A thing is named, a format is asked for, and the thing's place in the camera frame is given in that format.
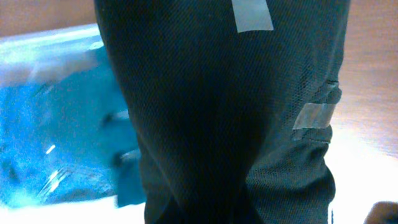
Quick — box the clear plastic storage bin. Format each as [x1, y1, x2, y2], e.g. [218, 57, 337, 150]
[1, 24, 146, 209]

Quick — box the teal blue shirt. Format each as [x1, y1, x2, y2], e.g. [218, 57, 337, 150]
[1, 48, 146, 209]

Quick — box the black garment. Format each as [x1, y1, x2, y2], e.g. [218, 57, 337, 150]
[94, 0, 350, 223]

